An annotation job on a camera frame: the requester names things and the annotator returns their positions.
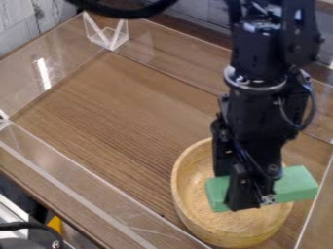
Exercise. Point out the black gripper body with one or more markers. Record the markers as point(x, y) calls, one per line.
point(264, 121)

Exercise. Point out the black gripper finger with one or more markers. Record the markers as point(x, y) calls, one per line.
point(250, 186)
point(224, 154)

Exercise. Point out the green rectangular block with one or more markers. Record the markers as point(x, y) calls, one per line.
point(298, 186)

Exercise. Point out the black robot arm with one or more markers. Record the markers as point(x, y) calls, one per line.
point(276, 42)

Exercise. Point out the brown wooden bowl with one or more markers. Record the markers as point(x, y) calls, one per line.
point(232, 230)

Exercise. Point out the yellow warning sticker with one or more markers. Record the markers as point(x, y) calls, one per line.
point(56, 223)

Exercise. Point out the clear acrylic enclosure wall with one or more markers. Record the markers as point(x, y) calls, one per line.
point(98, 121)

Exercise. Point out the clear acrylic corner bracket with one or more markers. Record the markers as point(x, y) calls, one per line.
point(108, 37)

